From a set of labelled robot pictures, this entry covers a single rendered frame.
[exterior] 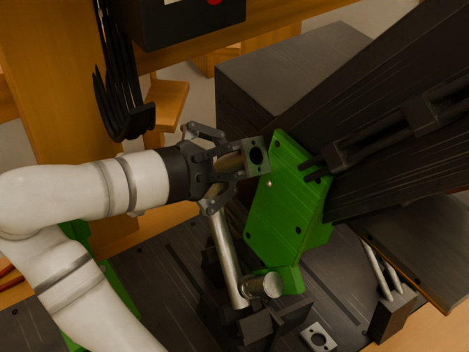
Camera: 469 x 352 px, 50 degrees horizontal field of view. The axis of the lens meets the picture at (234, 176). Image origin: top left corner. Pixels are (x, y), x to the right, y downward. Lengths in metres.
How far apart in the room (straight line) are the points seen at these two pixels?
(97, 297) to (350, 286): 0.56
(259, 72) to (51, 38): 0.34
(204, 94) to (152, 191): 2.38
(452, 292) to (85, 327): 0.48
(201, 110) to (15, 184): 2.35
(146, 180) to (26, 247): 0.15
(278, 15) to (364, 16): 2.82
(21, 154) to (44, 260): 2.23
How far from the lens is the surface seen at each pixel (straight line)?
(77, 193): 0.59
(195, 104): 2.91
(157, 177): 0.62
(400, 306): 0.87
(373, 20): 3.87
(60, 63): 0.81
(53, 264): 0.57
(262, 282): 0.75
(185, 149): 0.68
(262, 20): 1.10
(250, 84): 0.86
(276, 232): 0.75
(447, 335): 1.00
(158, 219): 1.12
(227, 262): 0.83
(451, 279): 0.77
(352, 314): 0.97
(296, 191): 0.70
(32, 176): 0.57
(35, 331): 1.00
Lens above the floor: 1.72
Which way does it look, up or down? 44 degrees down
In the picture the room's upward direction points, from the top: straight up
